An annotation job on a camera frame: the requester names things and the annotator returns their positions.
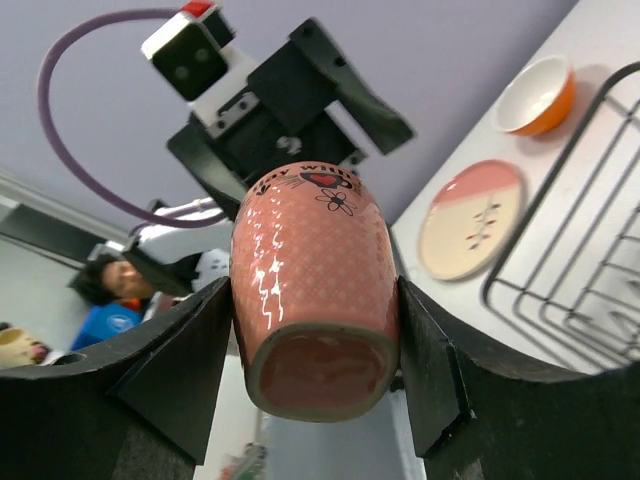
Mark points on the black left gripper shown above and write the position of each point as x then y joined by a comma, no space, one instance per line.
290,124

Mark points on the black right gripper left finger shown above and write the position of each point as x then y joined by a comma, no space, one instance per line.
137,406

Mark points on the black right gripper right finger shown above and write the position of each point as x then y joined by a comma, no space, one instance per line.
479,409

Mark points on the pink ceramic mug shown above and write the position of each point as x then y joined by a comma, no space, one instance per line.
314,285

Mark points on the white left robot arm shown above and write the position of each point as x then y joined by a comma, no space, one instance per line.
182,255

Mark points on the person in blue shirt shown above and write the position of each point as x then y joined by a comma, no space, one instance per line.
110,285

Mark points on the pink and cream plate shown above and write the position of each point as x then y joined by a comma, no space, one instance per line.
470,219

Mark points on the orange and white bowl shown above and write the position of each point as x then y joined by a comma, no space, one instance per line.
538,99

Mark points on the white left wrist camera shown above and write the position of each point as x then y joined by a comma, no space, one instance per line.
193,51

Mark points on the dark wire dish rack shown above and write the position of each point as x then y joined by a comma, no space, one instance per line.
568,278

